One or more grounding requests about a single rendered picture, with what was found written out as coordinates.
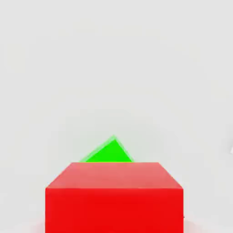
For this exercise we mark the small green cube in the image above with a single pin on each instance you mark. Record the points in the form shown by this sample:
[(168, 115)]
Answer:
[(111, 152)]

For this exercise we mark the small red cube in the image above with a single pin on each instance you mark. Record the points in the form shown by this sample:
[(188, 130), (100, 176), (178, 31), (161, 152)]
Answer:
[(114, 207)]

